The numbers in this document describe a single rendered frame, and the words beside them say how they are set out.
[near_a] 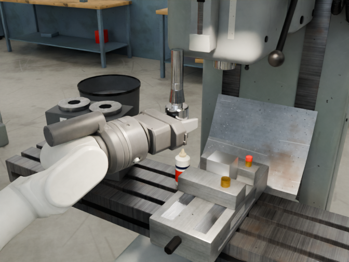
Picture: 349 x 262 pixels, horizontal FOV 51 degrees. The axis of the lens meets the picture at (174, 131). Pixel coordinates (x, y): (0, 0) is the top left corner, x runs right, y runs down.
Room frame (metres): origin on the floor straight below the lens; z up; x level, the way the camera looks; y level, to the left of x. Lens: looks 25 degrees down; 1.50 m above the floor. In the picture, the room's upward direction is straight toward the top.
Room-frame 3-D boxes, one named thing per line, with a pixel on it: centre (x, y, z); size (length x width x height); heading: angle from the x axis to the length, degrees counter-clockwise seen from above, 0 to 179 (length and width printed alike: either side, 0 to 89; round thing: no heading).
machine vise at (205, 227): (0.75, -0.10, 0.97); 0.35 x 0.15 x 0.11; 148
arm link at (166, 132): (0.62, 0.06, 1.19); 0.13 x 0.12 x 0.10; 43
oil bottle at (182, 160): (0.88, -0.02, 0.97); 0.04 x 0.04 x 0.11
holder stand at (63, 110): (0.97, 0.24, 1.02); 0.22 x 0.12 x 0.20; 71
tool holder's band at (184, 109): (0.68, 0.00, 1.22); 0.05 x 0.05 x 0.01
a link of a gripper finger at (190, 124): (0.66, -0.02, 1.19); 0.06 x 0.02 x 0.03; 133
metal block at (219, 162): (0.77, -0.12, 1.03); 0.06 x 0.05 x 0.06; 58
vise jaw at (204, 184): (0.72, -0.09, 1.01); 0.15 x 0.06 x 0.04; 58
